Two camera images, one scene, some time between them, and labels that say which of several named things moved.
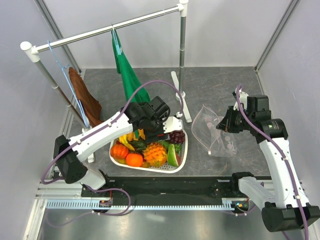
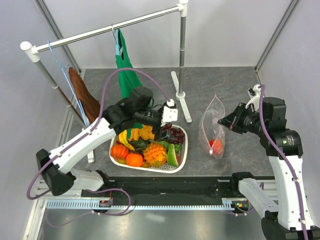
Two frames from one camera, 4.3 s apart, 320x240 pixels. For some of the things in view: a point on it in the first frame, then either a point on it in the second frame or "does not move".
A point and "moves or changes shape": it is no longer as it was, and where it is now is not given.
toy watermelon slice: [173, 158] does not move
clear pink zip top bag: [219, 143] moves or changes shape
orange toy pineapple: [154, 154] does not move
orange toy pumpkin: [119, 151] does not move
